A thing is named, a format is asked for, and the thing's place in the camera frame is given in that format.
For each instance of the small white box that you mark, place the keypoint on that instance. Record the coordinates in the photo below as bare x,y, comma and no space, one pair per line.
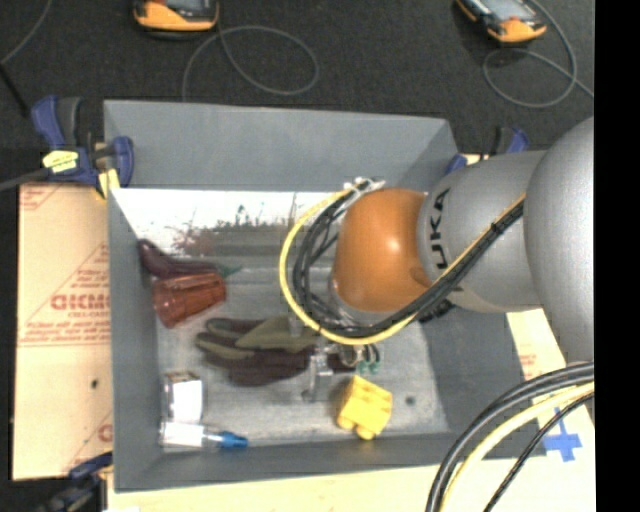
186,397

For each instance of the dark purple toy eggplant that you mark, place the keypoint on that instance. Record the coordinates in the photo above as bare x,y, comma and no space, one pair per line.
170,265

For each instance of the dark brown and olive glove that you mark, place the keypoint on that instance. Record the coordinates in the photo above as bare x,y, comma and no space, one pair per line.
260,357

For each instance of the grey metal bin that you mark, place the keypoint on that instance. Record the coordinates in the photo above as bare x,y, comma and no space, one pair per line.
280,150

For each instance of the yellow toy block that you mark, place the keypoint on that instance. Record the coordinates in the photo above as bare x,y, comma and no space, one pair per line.
364,406

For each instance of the brown cardboard board, red print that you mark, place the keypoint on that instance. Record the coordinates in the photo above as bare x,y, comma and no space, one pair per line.
60,280

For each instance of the white tube with blue cap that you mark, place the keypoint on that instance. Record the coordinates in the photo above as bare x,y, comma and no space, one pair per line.
185,434

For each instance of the red-orange clear plastic cup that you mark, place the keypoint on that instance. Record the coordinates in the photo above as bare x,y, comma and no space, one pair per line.
187,297

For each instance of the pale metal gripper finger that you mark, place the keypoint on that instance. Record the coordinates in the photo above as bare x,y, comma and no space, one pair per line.
319,380
295,327

